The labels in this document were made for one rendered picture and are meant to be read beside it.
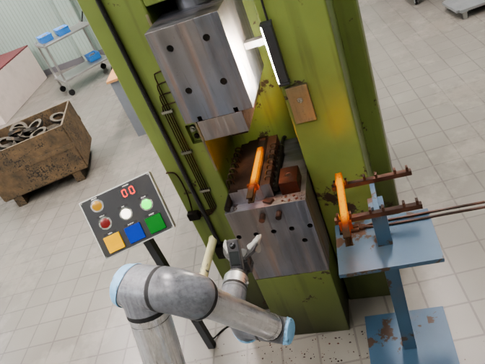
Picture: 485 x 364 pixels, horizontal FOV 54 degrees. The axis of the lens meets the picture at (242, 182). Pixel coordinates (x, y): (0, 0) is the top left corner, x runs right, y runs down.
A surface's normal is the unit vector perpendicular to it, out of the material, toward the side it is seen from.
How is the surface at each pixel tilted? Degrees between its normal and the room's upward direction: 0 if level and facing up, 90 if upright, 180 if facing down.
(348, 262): 0
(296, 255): 90
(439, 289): 0
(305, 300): 90
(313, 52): 90
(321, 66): 90
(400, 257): 0
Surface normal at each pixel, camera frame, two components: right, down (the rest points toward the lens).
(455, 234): -0.33, -0.78
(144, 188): 0.07, 0.00
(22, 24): 0.00, 0.56
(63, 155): 0.21, 0.48
